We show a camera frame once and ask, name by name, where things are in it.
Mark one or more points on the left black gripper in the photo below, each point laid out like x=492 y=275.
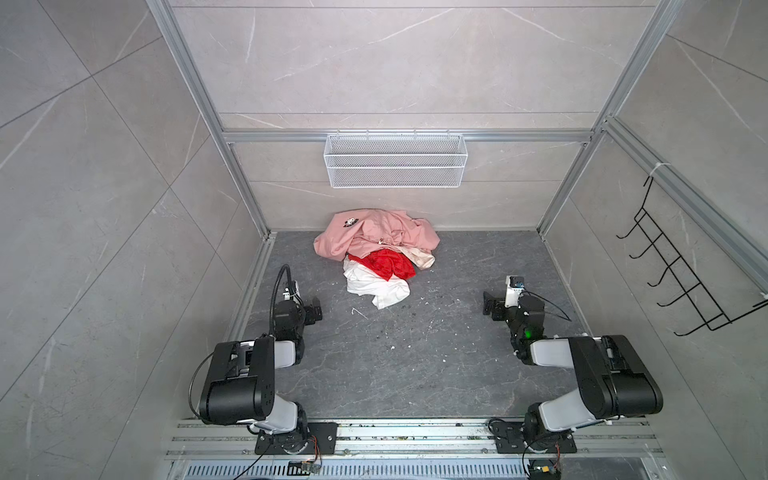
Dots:
x=310 y=310

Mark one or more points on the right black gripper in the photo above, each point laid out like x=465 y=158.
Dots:
x=495 y=306

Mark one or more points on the red cloth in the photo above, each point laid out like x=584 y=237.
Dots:
x=386 y=264

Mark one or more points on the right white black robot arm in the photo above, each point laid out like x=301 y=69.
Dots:
x=611 y=379

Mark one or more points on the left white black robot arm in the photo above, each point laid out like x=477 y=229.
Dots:
x=240 y=385

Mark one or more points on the white cloth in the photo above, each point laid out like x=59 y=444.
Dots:
x=362 y=281

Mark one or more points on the cream patterned cloth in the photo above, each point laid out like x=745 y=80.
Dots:
x=422 y=259

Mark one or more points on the pink garment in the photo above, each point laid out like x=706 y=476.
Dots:
x=361 y=232

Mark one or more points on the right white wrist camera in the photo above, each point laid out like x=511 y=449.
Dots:
x=515 y=286

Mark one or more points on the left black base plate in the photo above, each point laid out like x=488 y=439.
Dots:
x=310 y=439

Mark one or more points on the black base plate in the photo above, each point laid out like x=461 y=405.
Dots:
x=310 y=439
x=517 y=437

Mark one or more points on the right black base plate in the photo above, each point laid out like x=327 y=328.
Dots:
x=517 y=437

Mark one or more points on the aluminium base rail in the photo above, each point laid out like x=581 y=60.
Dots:
x=410 y=448

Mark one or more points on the white wire mesh basket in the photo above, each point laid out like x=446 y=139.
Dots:
x=407 y=160

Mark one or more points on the black wire hook rack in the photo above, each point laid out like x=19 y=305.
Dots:
x=709 y=313

